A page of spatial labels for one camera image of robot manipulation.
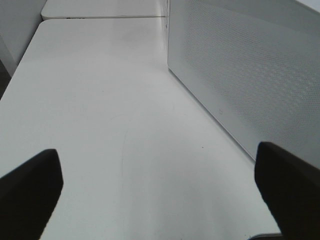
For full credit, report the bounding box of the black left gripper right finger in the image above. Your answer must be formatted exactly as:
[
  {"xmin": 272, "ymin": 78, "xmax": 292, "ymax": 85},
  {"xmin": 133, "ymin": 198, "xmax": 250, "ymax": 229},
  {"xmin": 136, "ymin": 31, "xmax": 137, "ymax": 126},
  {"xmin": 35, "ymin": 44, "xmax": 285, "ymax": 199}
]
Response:
[{"xmin": 254, "ymin": 141, "xmax": 320, "ymax": 240}]

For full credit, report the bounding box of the white microwave door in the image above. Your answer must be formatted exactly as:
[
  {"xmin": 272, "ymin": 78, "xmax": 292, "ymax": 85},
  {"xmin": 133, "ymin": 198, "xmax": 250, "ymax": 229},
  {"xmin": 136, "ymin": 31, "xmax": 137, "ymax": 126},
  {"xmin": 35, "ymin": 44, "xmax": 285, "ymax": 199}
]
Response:
[{"xmin": 167, "ymin": 0, "xmax": 320, "ymax": 167}]

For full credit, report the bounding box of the white microwave oven body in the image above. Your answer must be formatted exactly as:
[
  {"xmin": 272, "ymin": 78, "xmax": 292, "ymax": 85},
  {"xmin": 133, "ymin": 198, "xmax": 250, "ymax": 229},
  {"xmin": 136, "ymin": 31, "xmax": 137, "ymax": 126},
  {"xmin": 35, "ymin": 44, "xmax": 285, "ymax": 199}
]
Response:
[{"xmin": 160, "ymin": 0, "xmax": 171, "ymax": 63}]

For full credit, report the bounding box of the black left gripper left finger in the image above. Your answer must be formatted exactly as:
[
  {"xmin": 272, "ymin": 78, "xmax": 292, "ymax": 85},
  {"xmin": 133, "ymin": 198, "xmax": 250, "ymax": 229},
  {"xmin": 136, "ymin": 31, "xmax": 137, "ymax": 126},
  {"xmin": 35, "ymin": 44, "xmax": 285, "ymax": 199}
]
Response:
[{"xmin": 0, "ymin": 149, "xmax": 63, "ymax": 240}]

